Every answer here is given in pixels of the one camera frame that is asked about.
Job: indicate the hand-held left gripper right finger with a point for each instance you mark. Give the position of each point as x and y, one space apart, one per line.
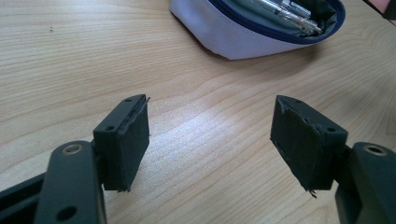
305 146

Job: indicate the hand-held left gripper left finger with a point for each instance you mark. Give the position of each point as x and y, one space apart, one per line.
130 146

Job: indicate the silver pen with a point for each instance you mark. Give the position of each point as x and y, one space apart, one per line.
289 17

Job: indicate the pencil case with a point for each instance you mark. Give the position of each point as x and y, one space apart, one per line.
233 34

